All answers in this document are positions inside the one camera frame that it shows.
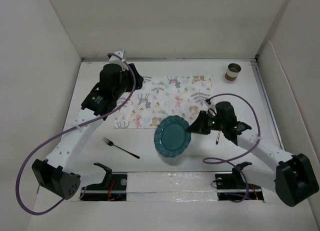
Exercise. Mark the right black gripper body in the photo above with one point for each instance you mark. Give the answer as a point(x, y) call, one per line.
point(207, 122)

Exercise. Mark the teal scalloped plate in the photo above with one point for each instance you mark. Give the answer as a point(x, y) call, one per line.
point(171, 138)

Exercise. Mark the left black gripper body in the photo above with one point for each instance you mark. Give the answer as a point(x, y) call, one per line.
point(127, 82)

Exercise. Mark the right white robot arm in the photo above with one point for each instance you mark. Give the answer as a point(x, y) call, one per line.
point(292, 177)

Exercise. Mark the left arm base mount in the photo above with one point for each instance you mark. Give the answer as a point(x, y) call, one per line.
point(104, 185)

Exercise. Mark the brown paper cup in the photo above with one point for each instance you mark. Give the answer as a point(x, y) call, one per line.
point(232, 72)

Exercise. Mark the animal print cloth napkin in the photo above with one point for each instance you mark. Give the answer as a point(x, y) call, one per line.
point(163, 96)

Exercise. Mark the metal spoon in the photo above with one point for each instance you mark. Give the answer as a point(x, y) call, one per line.
point(218, 138)

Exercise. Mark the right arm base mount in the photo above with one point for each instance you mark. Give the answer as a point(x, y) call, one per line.
point(231, 186)

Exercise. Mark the black metal fork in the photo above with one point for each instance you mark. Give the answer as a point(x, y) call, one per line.
point(111, 144)

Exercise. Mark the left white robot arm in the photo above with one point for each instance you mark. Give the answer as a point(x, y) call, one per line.
point(55, 173)

